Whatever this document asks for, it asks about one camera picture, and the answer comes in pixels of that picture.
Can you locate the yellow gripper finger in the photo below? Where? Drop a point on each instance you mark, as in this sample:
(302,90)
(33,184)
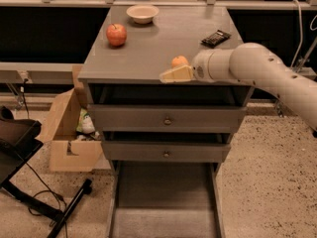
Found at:
(181,73)

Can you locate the cardboard box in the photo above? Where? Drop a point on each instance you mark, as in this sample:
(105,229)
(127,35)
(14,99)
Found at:
(68,154)

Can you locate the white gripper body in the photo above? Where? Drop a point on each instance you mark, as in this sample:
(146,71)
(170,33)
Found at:
(200,66)

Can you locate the red apple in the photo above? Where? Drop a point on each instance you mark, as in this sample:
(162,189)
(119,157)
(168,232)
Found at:
(116,35)

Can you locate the grey top drawer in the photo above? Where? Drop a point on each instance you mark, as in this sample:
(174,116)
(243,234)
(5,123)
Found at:
(167,108)

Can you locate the black stand with legs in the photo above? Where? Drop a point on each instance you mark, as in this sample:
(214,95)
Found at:
(18,143)

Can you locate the beige bowl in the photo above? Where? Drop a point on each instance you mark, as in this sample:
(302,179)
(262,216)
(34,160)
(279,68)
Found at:
(142,14)

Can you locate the small orange fruit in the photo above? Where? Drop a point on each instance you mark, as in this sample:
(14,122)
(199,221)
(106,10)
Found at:
(179,60)

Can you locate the grey wooden drawer cabinet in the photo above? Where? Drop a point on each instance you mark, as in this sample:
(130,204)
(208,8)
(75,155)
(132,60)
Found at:
(175,31)

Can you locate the grey bottom drawer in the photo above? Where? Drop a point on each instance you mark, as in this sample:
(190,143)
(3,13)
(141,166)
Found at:
(165,200)

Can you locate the black snack packet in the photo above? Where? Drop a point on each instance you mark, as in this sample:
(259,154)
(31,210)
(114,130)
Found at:
(215,39)

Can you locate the white green plush toy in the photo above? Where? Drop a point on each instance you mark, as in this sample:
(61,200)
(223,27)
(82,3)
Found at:
(85,124)

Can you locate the grey middle drawer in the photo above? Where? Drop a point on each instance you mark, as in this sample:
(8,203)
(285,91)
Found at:
(165,147)

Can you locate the grey drawer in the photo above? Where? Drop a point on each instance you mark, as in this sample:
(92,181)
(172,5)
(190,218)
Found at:
(167,108)
(165,200)
(165,147)

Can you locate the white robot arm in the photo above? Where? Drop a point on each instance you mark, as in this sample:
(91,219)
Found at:
(253,65)

